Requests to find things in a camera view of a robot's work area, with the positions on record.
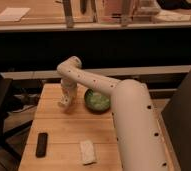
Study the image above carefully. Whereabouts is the white plastic bottle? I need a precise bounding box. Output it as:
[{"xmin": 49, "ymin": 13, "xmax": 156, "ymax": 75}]
[{"xmin": 58, "ymin": 90, "xmax": 76, "ymax": 108}]

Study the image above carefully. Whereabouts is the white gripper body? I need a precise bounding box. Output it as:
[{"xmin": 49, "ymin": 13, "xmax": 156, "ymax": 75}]
[{"xmin": 61, "ymin": 78, "xmax": 77, "ymax": 100}]

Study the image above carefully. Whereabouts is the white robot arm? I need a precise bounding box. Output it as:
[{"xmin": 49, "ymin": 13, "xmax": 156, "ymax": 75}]
[{"xmin": 57, "ymin": 56, "xmax": 170, "ymax": 171}]

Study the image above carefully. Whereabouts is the grey metal rail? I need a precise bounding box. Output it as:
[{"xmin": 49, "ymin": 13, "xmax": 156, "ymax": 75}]
[{"xmin": 1, "ymin": 65, "xmax": 191, "ymax": 80}]

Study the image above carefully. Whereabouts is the black remote control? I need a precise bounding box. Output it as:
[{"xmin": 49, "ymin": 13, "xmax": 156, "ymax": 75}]
[{"xmin": 35, "ymin": 132, "xmax": 48, "ymax": 158}]

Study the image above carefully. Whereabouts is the white paper sheet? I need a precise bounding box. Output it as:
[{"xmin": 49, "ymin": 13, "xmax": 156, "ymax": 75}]
[{"xmin": 0, "ymin": 7, "xmax": 29, "ymax": 22}]

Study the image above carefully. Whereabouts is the green ceramic bowl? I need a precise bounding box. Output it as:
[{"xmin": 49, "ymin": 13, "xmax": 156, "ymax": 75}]
[{"xmin": 84, "ymin": 89, "xmax": 110, "ymax": 112}]

